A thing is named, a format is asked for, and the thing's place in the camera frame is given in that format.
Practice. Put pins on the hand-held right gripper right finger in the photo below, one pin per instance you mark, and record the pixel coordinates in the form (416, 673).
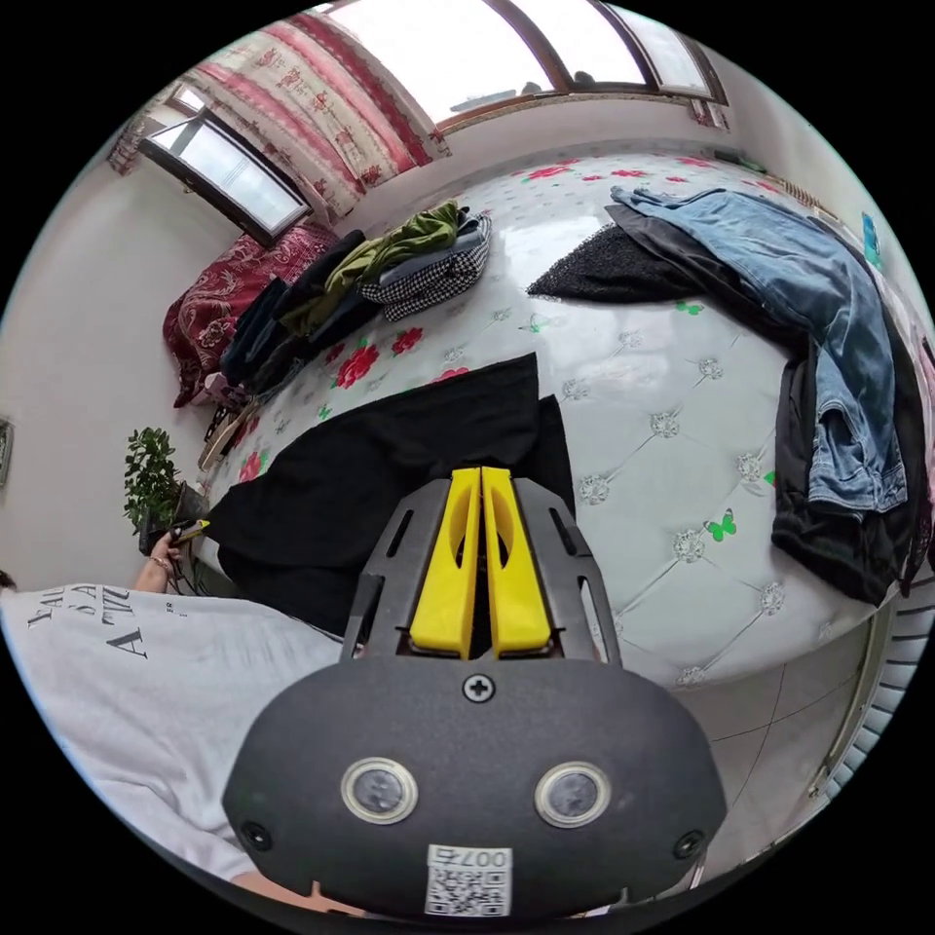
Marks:
(515, 592)

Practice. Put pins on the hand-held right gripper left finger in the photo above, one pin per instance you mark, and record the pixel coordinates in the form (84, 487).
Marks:
(447, 584)

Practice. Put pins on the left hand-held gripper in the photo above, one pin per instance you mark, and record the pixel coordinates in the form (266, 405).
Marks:
(180, 535)

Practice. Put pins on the black pants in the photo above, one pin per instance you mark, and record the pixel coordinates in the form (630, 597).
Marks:
(351, 482)

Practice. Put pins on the person's left forearm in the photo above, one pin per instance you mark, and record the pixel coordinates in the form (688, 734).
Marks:
(152, 577)

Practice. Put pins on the person's left hand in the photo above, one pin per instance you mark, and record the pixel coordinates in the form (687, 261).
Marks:
(164, 549)

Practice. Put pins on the person's right hand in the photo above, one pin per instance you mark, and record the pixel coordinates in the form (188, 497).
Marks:
(307, 897)

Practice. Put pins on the green potted plant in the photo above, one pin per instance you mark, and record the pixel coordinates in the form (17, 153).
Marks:
(150, 475)

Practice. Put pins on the person's body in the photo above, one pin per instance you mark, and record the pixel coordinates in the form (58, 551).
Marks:
(146, 701)

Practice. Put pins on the red patterned rolled blanket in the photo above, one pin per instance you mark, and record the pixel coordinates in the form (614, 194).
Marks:
(219, 307)

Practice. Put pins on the bed with floral quilted sheet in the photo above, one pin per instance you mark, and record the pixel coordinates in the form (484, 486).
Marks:
(643, 351)

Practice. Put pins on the pile of clothes with green garment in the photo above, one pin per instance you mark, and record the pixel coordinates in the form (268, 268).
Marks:
(394, 263)

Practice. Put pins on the pile of clothes with blue jeans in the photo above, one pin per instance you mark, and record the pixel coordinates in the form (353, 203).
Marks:
(796, 285)

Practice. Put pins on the red and white patterned curtain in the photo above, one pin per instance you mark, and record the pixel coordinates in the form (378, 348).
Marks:
(321, 109)

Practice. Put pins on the small window with dark frame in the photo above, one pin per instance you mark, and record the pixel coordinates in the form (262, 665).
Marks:
(226, 175)

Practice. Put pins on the wide window with brown frame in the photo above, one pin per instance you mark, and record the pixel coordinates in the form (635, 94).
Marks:
(467, 51)

